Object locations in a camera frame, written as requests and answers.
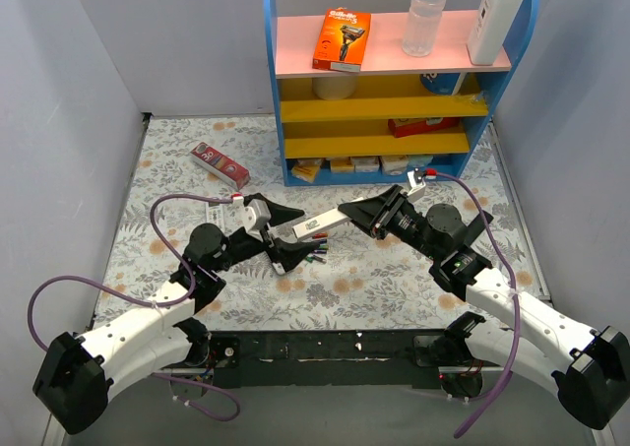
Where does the white slim remote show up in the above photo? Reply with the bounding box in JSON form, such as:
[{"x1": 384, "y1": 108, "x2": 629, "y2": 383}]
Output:
[{"x1": 292, "y1": 209, "x2": 350, "y2": 241}]

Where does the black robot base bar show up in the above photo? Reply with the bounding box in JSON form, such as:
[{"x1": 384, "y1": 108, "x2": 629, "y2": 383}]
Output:
[{"x1": 166, "y1": 327, "x2": 498, "y2": 398}]

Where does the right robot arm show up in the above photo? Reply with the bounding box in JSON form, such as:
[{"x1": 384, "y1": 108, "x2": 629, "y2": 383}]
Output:
[{"x1": 338, "y1": 185, "x2": 629, "y2": 430}]

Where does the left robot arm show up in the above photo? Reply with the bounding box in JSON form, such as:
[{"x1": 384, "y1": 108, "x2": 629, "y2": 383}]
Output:
[{"x1": 32, "y1": 193, "x2": 317, "y2": 435}]

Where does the small white remote control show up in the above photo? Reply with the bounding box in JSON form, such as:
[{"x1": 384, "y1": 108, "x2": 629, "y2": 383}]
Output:
[{"x1": 272, "y1": 262, "x2": 285, "y2": 276}]

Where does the large white remote control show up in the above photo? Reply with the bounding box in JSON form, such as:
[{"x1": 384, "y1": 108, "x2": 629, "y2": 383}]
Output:
[{"x1": 206, "y1": 205, "x2": 225, "y2": 230}]

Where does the yellow sponge pack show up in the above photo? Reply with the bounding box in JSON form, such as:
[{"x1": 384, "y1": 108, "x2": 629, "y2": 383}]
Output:
[{"x1": 291, "y1": 158, "x2": 324, "y2": 183}]

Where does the red white toothpaste box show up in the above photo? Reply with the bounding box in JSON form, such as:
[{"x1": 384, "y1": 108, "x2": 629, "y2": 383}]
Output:
[{"x1": 190, "y1": 142, "x2": 250, "y2": 190}]

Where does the red snack box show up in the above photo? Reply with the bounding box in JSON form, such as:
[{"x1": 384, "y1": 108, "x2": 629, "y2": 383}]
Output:
[{"x1": 388, "y1": 117, "x2": 460, "y2": 138}]

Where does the blue yellow wooden shelf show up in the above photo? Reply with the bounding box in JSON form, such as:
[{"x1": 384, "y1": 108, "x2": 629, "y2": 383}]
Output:
[{"x1": 263, "y1": 0, "x2": 539, "y2": 187}]

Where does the blue paper cup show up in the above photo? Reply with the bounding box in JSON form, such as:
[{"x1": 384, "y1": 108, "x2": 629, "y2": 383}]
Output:
[{"x1": 420, "y1": 72, "x2": 467, "y2": 96}]

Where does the orange razor box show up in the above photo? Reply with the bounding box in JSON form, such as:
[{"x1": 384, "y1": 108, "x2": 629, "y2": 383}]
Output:
[{"x1": 312, "y1": 8, "x2": 371, "y2": 73}]

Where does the clear plastic bottle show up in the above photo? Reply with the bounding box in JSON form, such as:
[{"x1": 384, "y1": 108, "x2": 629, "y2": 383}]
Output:
[{"x1": 402, "y1": 0, "x2": 447, "y2": 57}]

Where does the white plastic bottle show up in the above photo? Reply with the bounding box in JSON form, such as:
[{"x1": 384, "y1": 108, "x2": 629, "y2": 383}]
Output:
[{"x1": 467, "y1": 0, "x2": 523, "y2": 66}]

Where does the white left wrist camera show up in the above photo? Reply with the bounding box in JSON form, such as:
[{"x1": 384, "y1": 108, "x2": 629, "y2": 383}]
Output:
[{"x1": 231, "y1": 194, "x2": 272, "y2": 241}]

